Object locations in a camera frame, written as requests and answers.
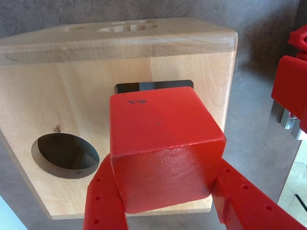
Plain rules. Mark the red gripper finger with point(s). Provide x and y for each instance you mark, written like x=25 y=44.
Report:
x=251 y=206
x=103 y=203

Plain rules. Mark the red wooden cube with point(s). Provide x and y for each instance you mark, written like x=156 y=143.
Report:
x=163 y=148

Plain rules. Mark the red robot arm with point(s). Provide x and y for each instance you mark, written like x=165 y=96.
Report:
x=292 y=91

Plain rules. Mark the wooden shape sorter box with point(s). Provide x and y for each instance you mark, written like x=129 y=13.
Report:
x=60 y=95

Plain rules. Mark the aluminium profile rail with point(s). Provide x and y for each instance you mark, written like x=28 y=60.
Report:
x=291 y=127

